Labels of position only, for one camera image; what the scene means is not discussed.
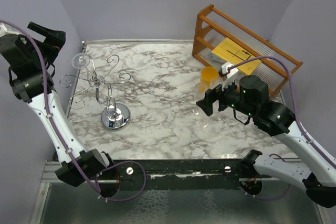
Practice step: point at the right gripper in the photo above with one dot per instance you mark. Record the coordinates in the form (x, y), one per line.
(207, 104)

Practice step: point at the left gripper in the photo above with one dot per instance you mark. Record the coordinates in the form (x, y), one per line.
(54, 39)

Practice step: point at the yellow plastic wine glass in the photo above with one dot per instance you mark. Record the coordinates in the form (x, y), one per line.
(207, 75)

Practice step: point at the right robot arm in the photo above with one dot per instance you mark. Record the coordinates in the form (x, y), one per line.
(251, 98)

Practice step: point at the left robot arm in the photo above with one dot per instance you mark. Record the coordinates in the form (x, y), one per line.
(29, 60)

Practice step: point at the wooden shelf rack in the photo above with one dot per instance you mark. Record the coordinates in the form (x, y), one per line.
(218, 39)

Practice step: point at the chrome wine glass rack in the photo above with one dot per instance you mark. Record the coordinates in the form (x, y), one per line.
(115, 116)

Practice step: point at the blue patterned small item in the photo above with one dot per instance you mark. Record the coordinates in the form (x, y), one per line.
(216, 58)

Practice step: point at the yellow book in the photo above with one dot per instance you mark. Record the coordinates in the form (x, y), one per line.
(232, 52)

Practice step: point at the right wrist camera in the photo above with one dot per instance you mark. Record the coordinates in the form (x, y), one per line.
(229, 73)

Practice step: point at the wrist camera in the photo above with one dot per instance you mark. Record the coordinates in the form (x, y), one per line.
(229, 73)
(6, 29)

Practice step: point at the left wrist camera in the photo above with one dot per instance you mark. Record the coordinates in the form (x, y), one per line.
(6, 29)

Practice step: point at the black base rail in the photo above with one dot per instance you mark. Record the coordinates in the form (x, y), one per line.
(178, 174)

